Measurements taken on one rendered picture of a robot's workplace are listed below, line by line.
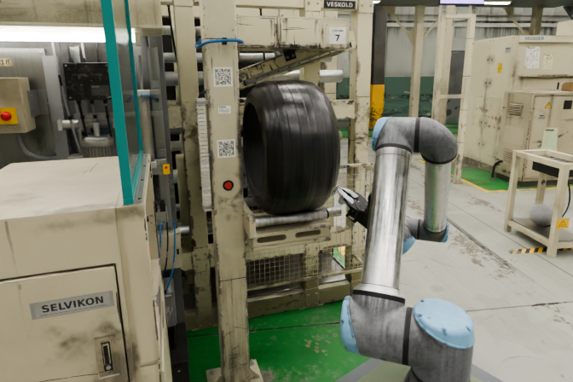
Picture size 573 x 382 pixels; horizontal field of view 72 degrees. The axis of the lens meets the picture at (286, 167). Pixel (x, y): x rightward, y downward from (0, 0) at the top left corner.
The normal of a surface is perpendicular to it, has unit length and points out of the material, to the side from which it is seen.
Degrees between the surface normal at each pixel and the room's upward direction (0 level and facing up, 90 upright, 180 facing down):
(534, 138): 90
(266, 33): 90
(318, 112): 53
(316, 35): 90
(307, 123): 63
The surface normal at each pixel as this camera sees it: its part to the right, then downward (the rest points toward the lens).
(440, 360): -0.36, 0.25
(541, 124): 0.12, 0.23
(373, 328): -0.32, -0.37
